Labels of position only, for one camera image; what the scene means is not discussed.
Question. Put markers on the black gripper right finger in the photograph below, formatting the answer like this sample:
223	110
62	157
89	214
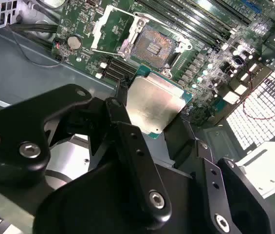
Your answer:
206	165

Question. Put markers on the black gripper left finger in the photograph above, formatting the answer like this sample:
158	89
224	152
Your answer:
18	126

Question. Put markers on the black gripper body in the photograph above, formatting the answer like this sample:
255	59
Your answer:
98	200

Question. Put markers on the silver green CPU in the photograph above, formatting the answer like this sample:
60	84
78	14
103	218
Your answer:
154	102

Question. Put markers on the metal socket cover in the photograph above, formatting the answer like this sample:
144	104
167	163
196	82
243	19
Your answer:
103	22

